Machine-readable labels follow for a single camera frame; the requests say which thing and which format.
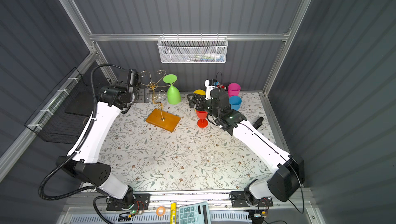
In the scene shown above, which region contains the black stapler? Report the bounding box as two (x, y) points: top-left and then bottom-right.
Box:
(253, 117), (264, 129)

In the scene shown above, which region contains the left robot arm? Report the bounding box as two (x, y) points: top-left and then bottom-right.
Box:
(38, 67), (141, 209)

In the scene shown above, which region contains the pink wine glass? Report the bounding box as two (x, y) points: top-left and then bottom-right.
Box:
(227, 83), (241, 97)

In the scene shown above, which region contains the calculator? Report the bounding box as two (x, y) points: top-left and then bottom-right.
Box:
(177, 201), (211, 224)

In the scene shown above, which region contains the orange rubber band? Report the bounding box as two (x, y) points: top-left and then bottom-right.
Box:
(156, 206), (166, 217)

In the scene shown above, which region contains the black wire basket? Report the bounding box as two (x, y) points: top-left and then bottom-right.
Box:
(24, 63), (111, 144)

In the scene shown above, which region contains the green wine glass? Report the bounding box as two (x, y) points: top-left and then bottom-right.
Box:
(163, 74), (181, 105)

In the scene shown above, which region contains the yellow wine glass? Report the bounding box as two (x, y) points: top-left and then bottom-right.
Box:
(194, 90), (206, 96)

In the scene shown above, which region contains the red-orange wine glass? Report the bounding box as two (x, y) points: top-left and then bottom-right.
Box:
(196, 110), (208, 128)

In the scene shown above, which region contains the white wire mesh basket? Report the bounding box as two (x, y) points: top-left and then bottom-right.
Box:
(157, 37), (229, 64)

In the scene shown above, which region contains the yellow glue stick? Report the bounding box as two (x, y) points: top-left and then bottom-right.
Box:
(170, 202), (177, 224)

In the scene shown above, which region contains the gold rack with wooden base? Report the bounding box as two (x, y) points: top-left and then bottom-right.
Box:
(140, 69), (181, 132)

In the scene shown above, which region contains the blue wine glass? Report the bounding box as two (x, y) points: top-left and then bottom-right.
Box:
(229, 96), (242, 111)

